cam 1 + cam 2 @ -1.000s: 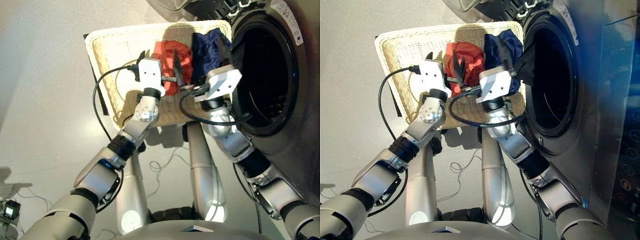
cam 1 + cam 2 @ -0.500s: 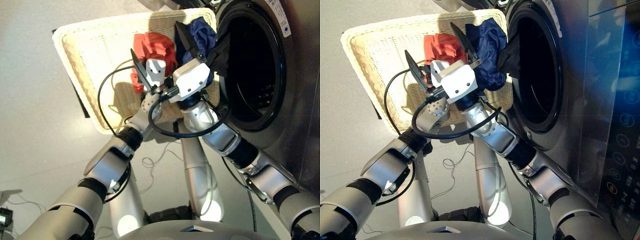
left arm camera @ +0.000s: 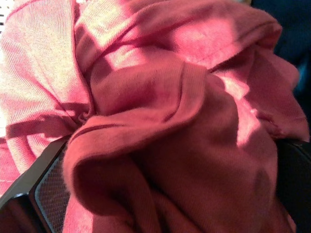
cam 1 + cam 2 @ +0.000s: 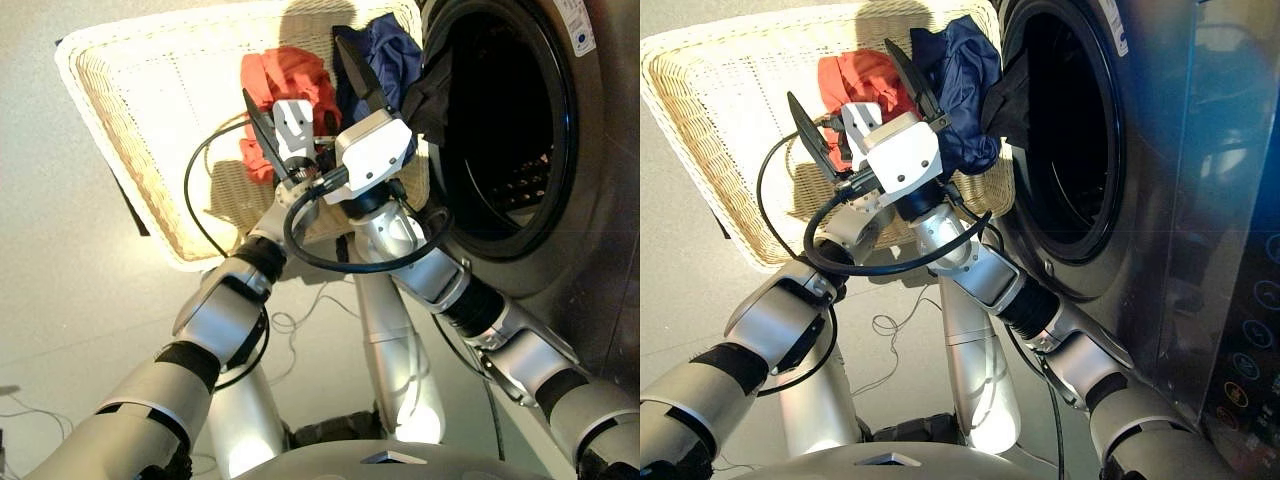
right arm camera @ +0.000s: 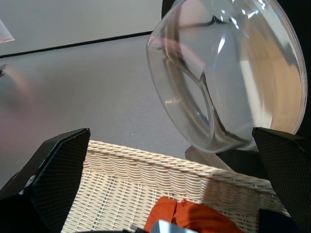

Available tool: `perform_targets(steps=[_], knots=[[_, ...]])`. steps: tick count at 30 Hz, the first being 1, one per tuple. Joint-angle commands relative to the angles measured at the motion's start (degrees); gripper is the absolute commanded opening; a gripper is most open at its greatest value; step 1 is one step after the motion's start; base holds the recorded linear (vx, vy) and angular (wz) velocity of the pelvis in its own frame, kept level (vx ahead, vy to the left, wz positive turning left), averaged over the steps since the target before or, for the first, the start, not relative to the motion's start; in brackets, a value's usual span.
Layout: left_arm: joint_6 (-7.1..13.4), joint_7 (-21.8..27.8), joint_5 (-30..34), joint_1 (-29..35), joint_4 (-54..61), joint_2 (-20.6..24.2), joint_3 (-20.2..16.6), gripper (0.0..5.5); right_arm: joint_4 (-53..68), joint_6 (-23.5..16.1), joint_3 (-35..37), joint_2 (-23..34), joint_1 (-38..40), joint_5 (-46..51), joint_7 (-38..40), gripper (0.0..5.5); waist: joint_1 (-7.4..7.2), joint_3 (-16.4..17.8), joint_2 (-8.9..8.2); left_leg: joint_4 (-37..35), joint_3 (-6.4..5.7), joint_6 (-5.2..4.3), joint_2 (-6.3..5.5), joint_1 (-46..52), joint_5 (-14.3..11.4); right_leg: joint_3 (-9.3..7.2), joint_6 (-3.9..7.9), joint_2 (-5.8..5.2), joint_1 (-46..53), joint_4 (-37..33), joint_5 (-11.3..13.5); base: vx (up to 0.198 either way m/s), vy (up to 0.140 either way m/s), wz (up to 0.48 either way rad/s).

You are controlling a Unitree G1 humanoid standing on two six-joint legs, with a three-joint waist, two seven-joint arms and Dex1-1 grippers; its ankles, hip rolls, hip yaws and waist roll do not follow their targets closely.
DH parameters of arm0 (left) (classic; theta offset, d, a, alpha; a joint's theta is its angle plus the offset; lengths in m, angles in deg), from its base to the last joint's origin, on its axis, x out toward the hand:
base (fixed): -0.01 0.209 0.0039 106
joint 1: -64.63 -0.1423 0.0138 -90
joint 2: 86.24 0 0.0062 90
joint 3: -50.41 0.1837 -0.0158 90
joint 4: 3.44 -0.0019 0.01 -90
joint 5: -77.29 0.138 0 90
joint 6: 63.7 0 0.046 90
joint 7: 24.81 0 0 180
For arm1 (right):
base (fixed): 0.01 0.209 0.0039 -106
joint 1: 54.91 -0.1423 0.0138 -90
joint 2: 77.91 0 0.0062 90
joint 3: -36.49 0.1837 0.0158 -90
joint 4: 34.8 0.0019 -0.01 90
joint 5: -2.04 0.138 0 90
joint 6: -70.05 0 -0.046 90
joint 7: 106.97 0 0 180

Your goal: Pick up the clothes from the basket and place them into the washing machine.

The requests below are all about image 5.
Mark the orange garment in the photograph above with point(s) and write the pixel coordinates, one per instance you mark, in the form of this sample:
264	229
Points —
201	218

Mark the pale woven basket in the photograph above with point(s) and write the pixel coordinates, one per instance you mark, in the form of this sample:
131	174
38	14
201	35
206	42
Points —
126	179

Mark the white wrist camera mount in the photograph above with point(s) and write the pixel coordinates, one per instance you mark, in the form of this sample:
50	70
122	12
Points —
165	227

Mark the round glass washing machine door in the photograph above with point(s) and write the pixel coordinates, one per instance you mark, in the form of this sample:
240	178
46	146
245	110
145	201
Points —
218	72

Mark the navy blue garment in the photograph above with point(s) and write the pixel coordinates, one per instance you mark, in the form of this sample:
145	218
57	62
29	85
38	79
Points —
274	223

